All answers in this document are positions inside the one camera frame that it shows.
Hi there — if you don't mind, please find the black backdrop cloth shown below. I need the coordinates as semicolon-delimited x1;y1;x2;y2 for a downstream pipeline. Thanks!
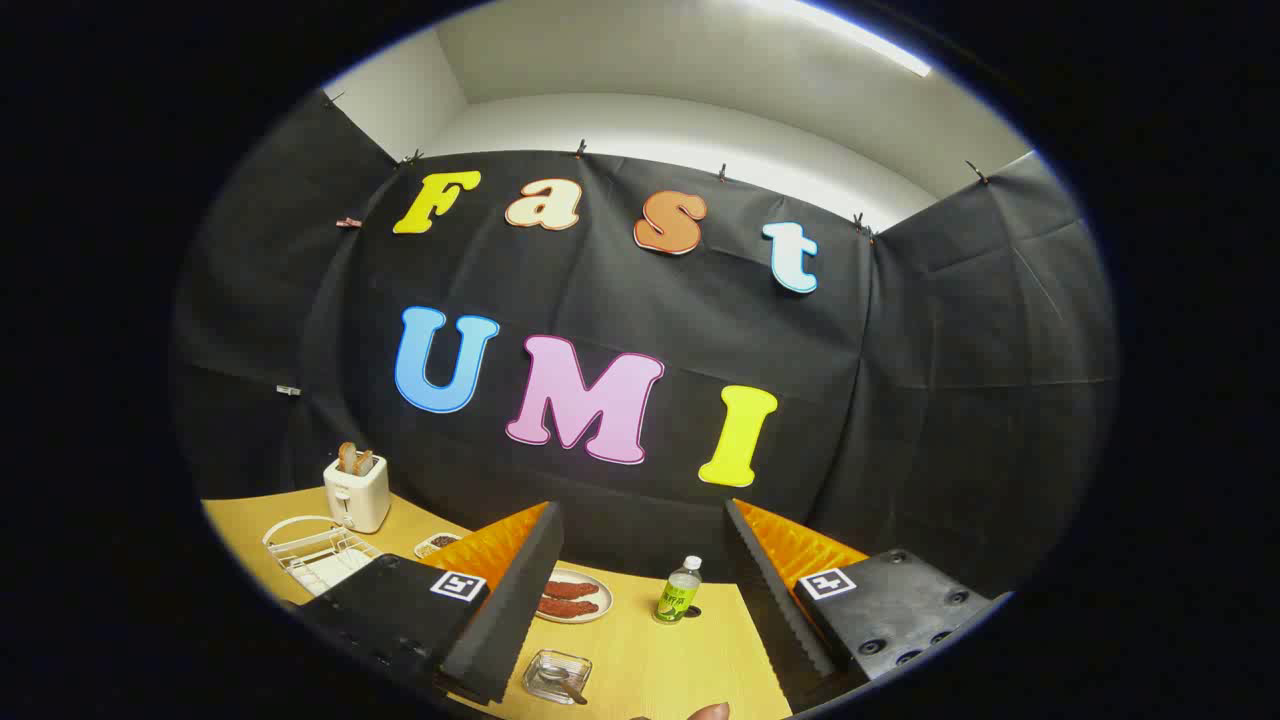
170;88;1119;601

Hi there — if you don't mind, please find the metal wire basket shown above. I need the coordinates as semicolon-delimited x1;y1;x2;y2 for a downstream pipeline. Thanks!
522;650;593;706

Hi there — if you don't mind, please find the green label drink bottle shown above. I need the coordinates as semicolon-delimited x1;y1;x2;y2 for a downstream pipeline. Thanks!
653;556;703;625

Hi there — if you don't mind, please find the white toaster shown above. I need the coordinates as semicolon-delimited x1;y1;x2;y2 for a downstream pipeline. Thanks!
323;455;391;534

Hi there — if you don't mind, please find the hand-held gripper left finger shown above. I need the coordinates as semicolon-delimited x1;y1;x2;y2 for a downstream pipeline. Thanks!
285;500;566;707

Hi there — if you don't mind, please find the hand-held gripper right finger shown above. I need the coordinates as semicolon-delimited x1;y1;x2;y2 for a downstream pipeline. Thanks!
722;498;1013;713

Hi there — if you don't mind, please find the white plate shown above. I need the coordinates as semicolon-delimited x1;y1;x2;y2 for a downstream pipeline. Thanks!
535;567;613;624

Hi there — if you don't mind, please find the wooden handle spoon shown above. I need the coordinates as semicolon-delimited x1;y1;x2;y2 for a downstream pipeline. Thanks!
540;668;589;706

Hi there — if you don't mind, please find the white wire dish rack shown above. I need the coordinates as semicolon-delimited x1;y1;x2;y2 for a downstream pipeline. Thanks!
262;515;383;599

